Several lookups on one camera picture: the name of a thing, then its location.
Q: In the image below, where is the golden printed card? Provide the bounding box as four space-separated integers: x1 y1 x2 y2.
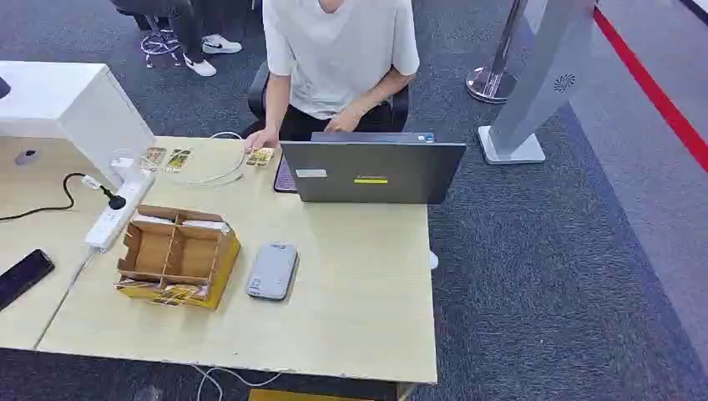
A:
245 146 276 169
140 146 168 173
164 147 194 175

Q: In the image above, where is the grey laptop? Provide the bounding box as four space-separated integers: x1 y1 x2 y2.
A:
279 131 468 206

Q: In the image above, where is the dark purple pad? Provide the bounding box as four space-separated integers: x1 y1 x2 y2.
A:
273 155 300 194

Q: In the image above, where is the person's left hand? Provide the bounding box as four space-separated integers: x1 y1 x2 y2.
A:
324 108 363 134

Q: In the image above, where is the person's hand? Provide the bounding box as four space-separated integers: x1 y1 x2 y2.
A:
244 127 281 153
324 108 363 134

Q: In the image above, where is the grey phone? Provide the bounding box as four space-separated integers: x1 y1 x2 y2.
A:
245 241 301 302

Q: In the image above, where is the person's right hand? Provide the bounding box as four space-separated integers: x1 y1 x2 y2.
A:
244 127 281 153

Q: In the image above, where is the black office chair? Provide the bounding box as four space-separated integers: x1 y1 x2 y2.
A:
246 59 411 138

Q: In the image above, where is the seated person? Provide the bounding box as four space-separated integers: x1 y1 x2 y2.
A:
243 0 422 153

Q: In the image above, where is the white card stack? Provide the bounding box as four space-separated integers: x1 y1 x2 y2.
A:
131 214 231 235

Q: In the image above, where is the wooden divided card box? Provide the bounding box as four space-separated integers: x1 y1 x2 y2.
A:
114 204 242 311

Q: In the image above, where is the yellow box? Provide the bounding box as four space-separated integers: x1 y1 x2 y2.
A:
248 388 378 401

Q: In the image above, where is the golden card stack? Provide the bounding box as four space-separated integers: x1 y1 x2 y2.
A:
115 278 210 307

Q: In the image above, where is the grey floor stand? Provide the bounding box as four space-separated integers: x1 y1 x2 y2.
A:
478 0 599 166

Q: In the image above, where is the white power strip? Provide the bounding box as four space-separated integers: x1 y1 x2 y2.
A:
84 170 156 255

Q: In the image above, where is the person with white shoes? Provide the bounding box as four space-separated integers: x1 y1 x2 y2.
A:
109 0 244 78

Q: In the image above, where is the chrome stool base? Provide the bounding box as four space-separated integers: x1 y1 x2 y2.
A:
140 28 185 69

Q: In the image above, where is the white cabinet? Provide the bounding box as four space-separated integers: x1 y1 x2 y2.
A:
0 60 156 190

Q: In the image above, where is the black phone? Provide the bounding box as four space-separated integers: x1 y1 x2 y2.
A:
0 248 57 312

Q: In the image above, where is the white looped cable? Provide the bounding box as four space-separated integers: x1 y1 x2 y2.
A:
164 130 248 189

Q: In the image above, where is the white cable under desk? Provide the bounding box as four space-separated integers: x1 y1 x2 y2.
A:
190 364 284 401

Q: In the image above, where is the black power cable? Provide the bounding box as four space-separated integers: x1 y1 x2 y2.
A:
0 171 128 224

